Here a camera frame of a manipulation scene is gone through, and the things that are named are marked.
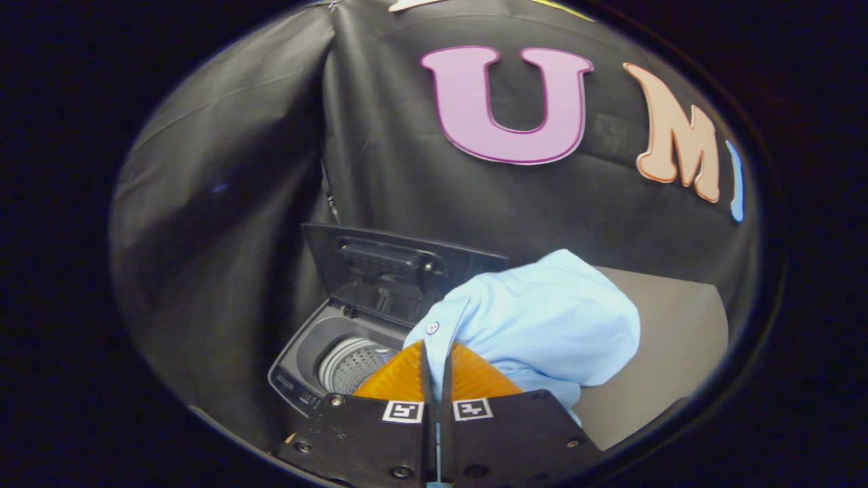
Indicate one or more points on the black backdrop cloth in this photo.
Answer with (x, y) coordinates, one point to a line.
(407, 169)

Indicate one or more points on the grey cabinet with dark top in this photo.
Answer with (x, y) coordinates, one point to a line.
(671, 339)

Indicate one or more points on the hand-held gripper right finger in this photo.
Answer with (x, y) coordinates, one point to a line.
(508, 440)

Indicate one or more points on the light blue shirt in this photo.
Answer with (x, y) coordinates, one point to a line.
(549, 318)

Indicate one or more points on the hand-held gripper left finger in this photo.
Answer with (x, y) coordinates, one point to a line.
(366, 440)

